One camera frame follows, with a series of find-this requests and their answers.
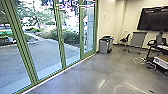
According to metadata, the green framed glass door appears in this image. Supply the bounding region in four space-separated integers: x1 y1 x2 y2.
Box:
78 0 99 60

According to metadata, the green window frame wall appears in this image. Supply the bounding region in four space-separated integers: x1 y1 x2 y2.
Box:
0 0 83 94

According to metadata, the black equipment cart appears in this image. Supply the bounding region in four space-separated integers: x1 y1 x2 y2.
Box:
145 31 168 72

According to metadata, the black wall screen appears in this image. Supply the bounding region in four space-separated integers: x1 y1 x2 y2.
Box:
136 5 168 33

